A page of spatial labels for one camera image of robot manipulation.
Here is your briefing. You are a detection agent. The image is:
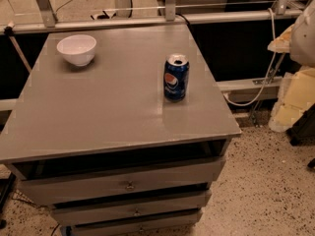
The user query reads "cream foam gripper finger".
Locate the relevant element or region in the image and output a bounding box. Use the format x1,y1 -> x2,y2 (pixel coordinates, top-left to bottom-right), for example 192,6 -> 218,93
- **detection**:
267,26 -> 293,53

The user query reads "top grey drawer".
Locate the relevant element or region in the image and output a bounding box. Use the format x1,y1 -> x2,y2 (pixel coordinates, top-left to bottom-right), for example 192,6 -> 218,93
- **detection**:
18,157 -> 225,206

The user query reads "blue pepsi can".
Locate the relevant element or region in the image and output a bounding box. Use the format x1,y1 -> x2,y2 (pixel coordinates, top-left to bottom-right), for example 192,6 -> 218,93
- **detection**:
163,53 -> 190,101

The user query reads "white cable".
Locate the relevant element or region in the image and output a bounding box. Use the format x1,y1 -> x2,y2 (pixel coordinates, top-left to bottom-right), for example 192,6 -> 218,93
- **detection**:
222,7 -> 279,107

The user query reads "grey drawer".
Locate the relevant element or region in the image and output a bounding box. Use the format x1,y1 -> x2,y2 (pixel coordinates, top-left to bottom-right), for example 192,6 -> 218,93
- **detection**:
69,208 -> 202,236
18,157 -> 225,206
52,190 -> 211,225

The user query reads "white ceramic bowl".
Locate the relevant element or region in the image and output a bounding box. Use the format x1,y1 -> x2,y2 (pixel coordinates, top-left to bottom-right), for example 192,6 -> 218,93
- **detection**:
56,34 -> 96,67

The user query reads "middle grey drawer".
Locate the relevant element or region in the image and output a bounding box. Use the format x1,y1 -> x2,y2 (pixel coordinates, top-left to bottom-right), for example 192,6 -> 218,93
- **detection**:
52,190 -> 211,225

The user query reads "metal frame rail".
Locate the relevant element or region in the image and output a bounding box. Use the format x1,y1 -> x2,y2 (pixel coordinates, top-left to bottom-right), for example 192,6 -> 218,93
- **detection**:
0,9 -> 304,35

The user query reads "grey drawer cabinet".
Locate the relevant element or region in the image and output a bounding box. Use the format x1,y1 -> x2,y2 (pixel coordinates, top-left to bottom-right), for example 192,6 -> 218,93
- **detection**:
0,25 -> 243,236

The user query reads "bottom grey drawer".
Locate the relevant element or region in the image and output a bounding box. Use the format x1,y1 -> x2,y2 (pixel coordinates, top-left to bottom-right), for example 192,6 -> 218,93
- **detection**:
69,208 -> 202,236

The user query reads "grey side shelf beam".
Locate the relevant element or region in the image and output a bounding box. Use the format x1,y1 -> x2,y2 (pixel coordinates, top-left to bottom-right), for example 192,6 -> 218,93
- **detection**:
217,77 -> 283,103

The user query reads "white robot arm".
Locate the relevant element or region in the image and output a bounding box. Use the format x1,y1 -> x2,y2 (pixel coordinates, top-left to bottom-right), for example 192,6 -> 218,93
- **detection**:
268,0 -> 315,67

